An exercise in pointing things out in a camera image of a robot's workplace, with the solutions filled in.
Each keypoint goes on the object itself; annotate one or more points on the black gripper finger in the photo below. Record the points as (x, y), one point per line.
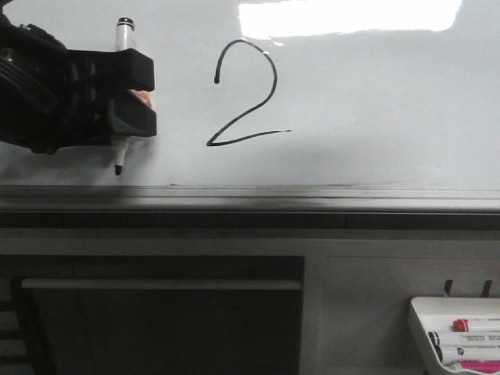
(121, 70)
(129, 116)

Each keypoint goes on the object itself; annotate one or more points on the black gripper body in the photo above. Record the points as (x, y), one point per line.
(50, 95)

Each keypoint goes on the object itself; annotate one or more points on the white black whiteboard marker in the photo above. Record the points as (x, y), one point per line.
(125, 39)

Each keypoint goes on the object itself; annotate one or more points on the left black tray hook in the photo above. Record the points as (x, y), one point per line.
(447, 288)

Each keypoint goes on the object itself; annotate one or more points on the black tray hook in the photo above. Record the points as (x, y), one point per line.
(486, 289)
(447, 288)

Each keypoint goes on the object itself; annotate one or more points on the upper black capped marker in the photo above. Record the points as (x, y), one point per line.
(464, 338)

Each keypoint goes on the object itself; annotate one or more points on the black capped marker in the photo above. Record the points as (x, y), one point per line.
(449, 354)
(464, 338)

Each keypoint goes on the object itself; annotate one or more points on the red capped marker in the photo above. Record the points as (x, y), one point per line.
(476, 325)

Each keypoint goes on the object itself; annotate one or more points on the right black tray hook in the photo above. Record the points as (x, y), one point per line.
(486, 289)

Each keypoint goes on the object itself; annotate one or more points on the white marker tray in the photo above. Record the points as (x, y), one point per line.
(437, 314)

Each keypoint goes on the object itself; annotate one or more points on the lower black capped marker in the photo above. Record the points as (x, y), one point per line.
(449, 354)

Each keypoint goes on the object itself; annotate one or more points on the pink marker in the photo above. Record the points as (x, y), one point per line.
(482, 367)

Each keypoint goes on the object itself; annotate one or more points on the grey whiteboard ledge rail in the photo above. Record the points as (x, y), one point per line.
(298, 207)

